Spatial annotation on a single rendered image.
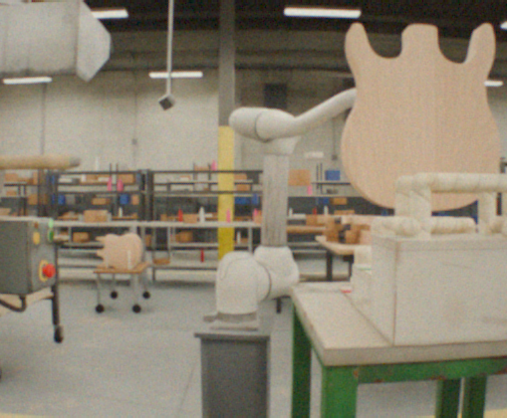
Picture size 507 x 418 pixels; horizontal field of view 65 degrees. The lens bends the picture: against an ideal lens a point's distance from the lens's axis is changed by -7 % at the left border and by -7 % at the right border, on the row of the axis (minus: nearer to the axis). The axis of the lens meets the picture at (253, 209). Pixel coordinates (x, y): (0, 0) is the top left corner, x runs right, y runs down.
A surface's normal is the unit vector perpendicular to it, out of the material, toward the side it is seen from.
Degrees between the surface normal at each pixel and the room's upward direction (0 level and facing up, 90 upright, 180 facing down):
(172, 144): 90
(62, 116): 90
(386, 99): 92
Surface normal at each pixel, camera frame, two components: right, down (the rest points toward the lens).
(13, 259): 0.01, 0.01
